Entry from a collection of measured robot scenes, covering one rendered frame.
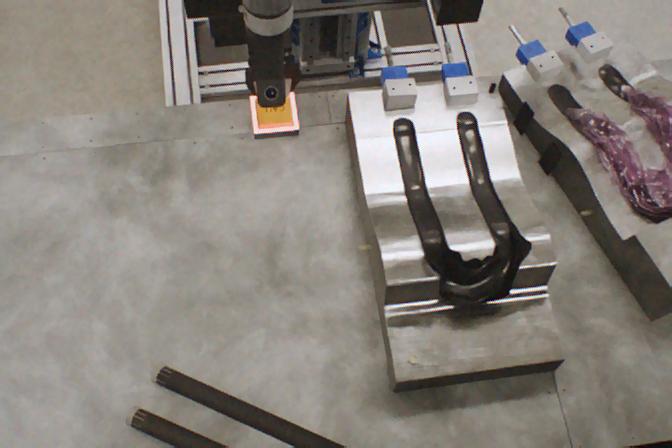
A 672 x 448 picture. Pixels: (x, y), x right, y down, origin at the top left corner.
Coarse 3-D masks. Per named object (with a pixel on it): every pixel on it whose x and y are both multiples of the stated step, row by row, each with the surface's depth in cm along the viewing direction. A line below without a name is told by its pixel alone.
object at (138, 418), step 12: (132, 408) 121; (132, 420) 120; (144, 420) 120; (156, 420) 120; (156, 432) 119; (168, 432) 119; (180, 432) 119; (192, 432) 119; (180, 444) 118; (192, 444) 118; (204, 444) 117; (216, 444) 117
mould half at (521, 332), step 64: (384, 128) 138; (448, 128) 139; (384, 192) 133; (448, 192) 133; (512, 192) 133; (384, 256) 122; (384, 320) 127; (448, 320) 126; (512, 320) 127; (448, 384) 127
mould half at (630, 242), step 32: (608, 32) 154; (576, 64) 150; (608, 64) 150; (640, 64) 151; (512, 96) 148; (544, 96) 146; (576, 96) 147; (608, 96) 147; (544, 128) 142; (576, 128) 141; (640, 128) 139; (576, 160) 136; (576, 192) 140; (608, 192) 135; (608, 224) 135; (640, 224) 134; (608, 256) 139; (640, 256) 130; (640, 288) 133
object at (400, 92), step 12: (384, 48) 145; (384, 72) 141; (396, 72) 141; (384, 84) 139; (396, 84) 138; (408, 84) 138; (384, 96) 139; (396, 96) 137; (408, 96) 137; (384, 108) 140; (396, 108) 139; (408, 108) 140
